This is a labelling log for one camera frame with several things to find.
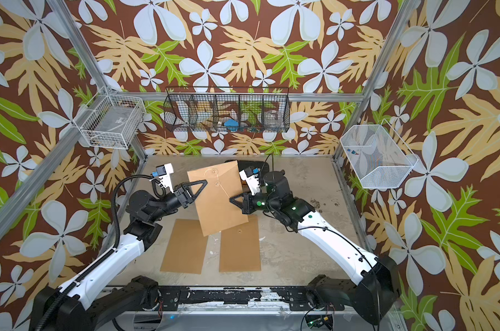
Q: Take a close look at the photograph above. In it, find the white wire basket right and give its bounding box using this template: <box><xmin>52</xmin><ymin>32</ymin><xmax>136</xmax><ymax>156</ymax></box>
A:
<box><xmin>340</xmin><ymin>120</ymin><xmax>419</xmax><ymax>190</ymax></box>

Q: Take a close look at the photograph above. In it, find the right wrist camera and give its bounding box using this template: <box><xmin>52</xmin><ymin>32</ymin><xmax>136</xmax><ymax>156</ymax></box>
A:
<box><xmin>240</xmin><ymin>167</ymin><xmax>261</xmax><ymax>196</ymax></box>

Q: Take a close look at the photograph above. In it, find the brown file bag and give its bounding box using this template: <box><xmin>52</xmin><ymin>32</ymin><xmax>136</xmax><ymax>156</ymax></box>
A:
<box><xmin>187</xmin><ymin>161</ymin><xmax>248</xmax><ymax>237</ymax></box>
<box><xmin>160</xmin><ymin>219</ymin><xmax>208</xmax><ymax>274</ymax></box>
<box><xmin>219</xmin><ymin>215</ymin><xmax>261</xmax><ymax>273</ymax></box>

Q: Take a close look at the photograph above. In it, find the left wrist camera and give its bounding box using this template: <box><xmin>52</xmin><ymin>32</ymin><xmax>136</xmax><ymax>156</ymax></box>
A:
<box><xmin>151</xmin><ymin>163</ymin><xmax>174</xmax><ymax>193</ymax></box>

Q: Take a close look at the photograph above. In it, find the white wire basket left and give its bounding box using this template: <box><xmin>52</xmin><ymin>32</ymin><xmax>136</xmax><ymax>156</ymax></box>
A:
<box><xmin>77</xmin><ymin>95</ymin><xmax>146</xmax><ymax>150</ymax></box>

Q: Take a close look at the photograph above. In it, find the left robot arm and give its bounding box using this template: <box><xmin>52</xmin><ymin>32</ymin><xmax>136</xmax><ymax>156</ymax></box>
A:
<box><xmin>29</xmin><ymin>179</ymin><xmax>208</xmax><ymax>330</ymax></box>

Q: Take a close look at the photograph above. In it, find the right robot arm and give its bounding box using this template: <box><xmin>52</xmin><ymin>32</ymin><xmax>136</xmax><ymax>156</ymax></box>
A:
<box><xmin>230</xmin><ymin>167</ymin><xmax>400</xmax><ymax>327</ymax></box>

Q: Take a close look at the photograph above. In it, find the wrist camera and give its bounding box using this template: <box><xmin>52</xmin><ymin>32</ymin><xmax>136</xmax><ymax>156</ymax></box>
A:
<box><xmin>240</xmin><ymin>167</ymin><xmax>261</xmax><ymax>196</ymax></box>
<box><xmin>151</xmin><ymin>163</ymin><xmax>174</xmax><ymax>193</ymax></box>

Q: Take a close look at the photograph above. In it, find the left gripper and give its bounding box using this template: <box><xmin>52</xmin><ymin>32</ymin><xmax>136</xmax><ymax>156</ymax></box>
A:
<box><xmin>149</xmin><ymin>179</ymin><xmax>204</xmax><ymax>225</ymax></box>

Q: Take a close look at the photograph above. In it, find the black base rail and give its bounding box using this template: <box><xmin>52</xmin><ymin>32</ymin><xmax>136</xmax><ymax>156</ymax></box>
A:
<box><xmin>123</xmin><ymin>285</ymin><xmax>345</xmax><ymax>312</ymax></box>

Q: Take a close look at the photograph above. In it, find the black wire basket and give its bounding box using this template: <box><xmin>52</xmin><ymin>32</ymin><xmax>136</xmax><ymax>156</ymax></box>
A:
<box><xmin>161</xmin><ymin>86</ymin><xmax>291</xmax><ymax>133</ymax></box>

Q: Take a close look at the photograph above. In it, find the white wire basket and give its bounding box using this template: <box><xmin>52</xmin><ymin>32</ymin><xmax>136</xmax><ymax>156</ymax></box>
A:
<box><xmin>77</xmin><ymin>95</ymin><xmax>146</xmax><ymax>150</ymax></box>
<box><xmin>340</xmin><ymin>120</ymin><xmax>419</xmax><ymax>190</ymax></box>

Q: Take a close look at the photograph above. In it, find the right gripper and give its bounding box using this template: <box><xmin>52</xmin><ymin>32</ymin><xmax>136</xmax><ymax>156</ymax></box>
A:
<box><xmin>230</xmin><ymin>189</ymin><xmax>282</xmax><ymax>216</ymax></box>

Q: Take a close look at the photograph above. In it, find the blue item in basket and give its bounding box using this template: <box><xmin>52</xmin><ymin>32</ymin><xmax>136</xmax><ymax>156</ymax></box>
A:
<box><xmin>223</xmin><ymin>119</ymin><xmax>240</xmax><ymax>132</ymax></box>

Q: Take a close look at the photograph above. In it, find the black tool case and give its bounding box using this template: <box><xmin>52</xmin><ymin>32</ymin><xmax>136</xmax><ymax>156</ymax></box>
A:
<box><xmin>225</xmin><ymin>159</ymin><xmax>271</xmax><ymax>175</ymax></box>

